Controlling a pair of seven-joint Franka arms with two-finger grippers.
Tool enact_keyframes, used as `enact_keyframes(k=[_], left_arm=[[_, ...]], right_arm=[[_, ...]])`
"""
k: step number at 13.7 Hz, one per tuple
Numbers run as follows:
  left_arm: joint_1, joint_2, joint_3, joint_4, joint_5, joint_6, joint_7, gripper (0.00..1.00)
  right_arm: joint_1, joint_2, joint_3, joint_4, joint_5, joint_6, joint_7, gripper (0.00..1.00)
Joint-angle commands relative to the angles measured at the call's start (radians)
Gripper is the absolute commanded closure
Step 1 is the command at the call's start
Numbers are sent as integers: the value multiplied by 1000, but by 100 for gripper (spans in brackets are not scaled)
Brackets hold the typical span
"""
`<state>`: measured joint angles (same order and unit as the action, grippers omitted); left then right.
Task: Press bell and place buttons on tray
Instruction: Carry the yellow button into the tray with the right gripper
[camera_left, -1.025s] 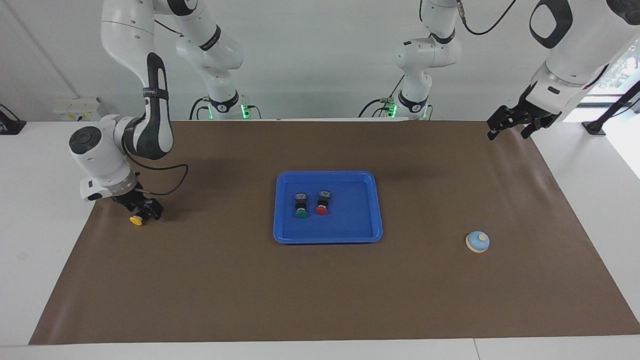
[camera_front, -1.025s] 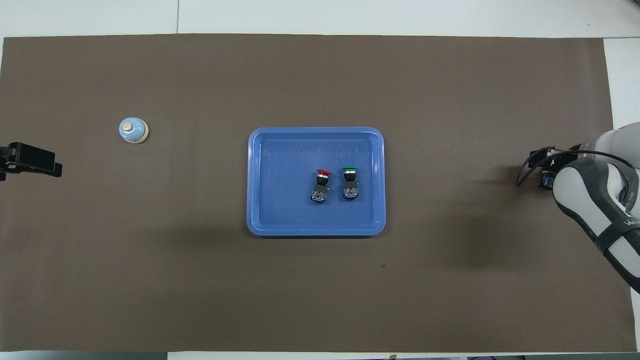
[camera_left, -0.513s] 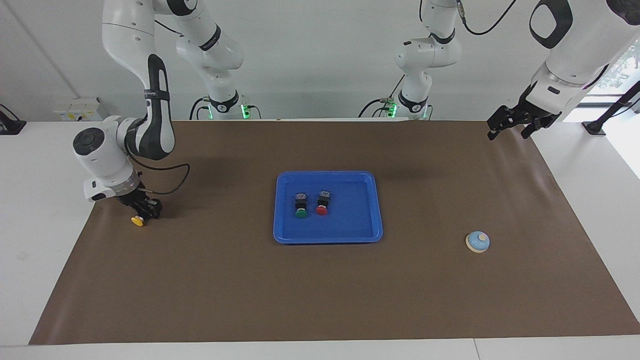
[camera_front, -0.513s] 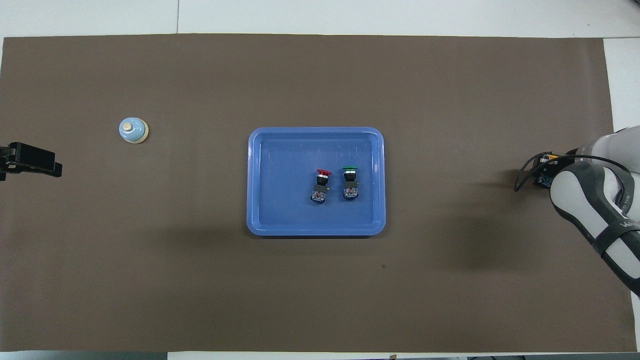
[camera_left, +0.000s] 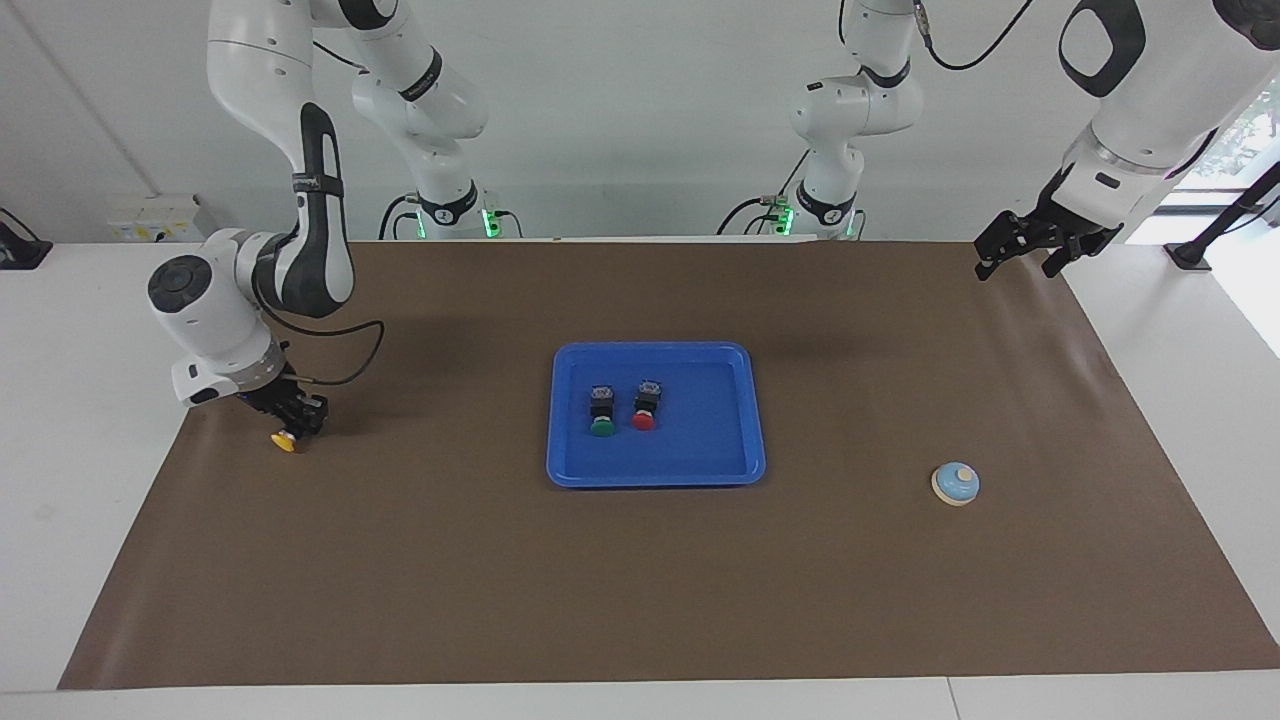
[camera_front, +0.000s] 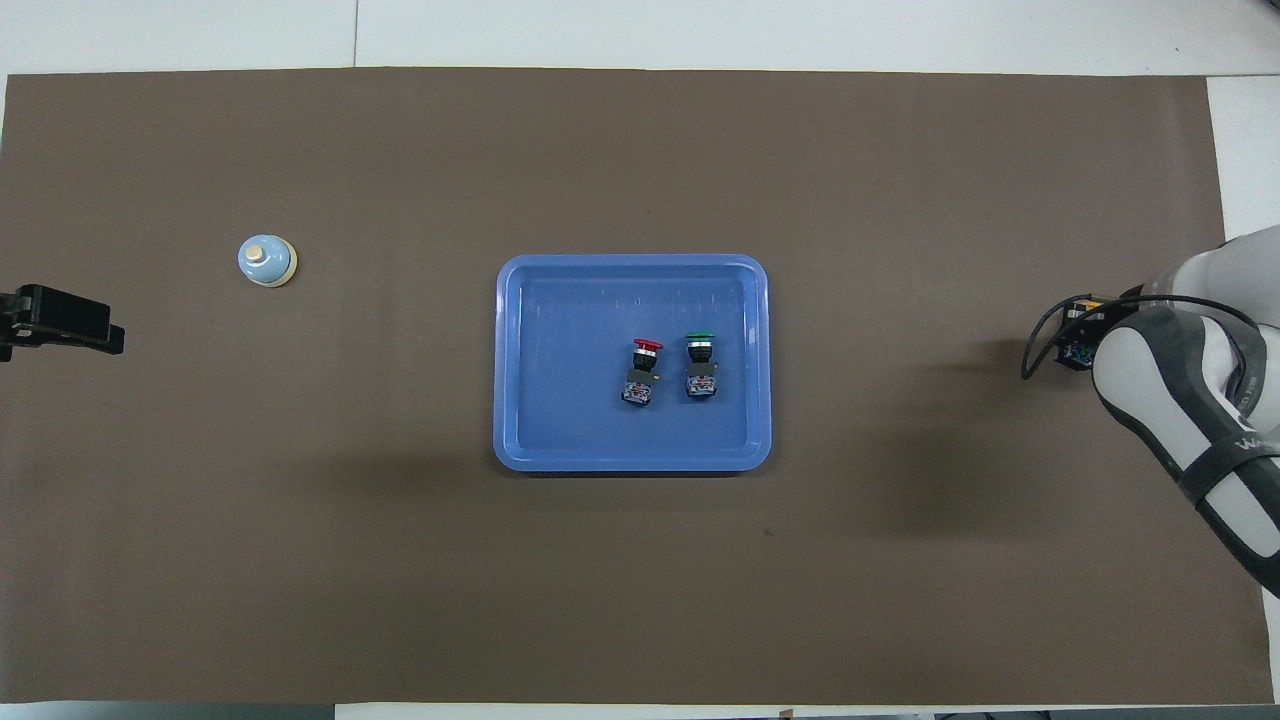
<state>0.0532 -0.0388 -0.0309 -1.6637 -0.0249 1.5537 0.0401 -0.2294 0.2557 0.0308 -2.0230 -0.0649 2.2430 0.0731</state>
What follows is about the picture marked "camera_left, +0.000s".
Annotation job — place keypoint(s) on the white wall socket box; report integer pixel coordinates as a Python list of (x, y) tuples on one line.
[(155, 220)]

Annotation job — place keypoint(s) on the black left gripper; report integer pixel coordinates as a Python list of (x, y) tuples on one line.
[(1040, 233)]

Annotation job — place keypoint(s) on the black tripod stand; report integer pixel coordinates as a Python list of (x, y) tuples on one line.
[(1215, 225)]

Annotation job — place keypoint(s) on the black desk stand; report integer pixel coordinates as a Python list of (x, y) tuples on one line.
[(22, 250)]

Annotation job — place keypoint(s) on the light blue service bell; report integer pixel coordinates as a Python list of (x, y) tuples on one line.
[(955, 483)]

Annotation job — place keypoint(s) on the blue plastic tray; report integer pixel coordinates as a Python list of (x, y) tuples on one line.
[(700, 450)]

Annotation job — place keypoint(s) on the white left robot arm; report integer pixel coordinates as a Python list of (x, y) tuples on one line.
[(1150, 110)]

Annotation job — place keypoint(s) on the green push button switch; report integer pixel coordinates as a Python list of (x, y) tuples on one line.
[(601, 412)]

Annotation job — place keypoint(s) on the yellow push button switch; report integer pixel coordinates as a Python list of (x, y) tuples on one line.
[(284, 441)]

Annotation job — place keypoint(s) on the brown table mat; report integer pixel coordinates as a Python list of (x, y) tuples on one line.
[(640, 580)]

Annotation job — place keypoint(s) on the red push button switch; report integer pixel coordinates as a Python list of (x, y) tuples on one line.
[(646, 405)]

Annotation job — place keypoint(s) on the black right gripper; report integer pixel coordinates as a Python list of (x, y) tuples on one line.
[(275, 398)]

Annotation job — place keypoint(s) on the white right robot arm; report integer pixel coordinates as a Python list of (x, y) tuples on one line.
[(250, 60)]

